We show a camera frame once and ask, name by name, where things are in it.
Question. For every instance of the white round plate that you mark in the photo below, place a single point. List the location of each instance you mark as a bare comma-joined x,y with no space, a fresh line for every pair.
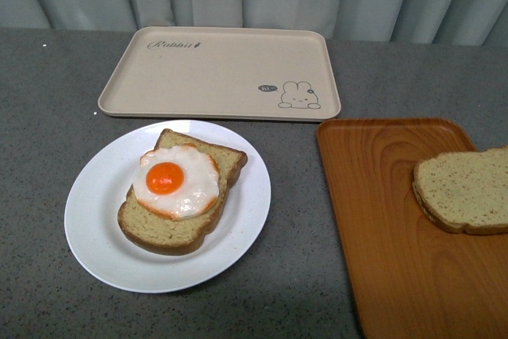
98,244

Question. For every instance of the bread slice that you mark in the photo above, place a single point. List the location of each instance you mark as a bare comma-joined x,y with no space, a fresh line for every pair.
464,192
176,237

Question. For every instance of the fried egg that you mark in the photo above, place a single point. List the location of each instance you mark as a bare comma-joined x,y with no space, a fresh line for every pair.
178,182

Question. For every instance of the beige rabbit tray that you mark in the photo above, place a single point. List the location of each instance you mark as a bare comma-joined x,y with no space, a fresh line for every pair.
225,73

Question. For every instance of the brown wooden tray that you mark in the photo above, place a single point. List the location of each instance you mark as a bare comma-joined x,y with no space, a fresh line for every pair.
410,279

